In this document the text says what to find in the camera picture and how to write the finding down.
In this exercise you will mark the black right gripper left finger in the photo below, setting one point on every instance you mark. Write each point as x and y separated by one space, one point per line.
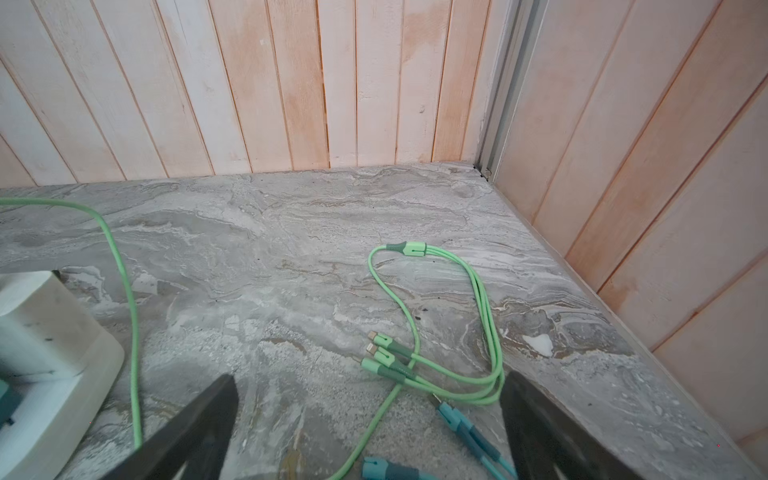
193 444

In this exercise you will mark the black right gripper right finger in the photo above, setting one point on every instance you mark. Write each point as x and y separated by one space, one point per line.
547 443

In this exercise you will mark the white power strip cube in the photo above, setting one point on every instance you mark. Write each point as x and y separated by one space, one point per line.
57 366

